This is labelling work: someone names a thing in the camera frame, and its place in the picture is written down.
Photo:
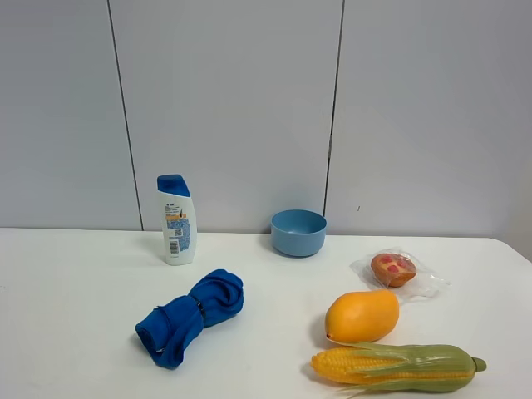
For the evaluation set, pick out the yellow orange mango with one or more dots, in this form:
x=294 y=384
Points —
x=362 y=316

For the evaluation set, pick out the black band on cloth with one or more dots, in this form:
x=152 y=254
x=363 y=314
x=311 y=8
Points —
x=199 y=306

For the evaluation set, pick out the yellow corn cob with husk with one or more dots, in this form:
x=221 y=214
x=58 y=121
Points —
x=377 y=367

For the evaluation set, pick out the blue rolled cloth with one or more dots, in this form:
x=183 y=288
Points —
x=168 y=330

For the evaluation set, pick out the light blue plastic bowl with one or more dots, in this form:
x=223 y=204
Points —
x=298 y=232

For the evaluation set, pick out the fruit pastry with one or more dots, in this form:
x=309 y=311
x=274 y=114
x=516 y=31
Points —
x=402 y=273

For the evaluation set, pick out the white blue shampoo bottle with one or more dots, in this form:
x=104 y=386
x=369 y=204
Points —
x=178 y=219

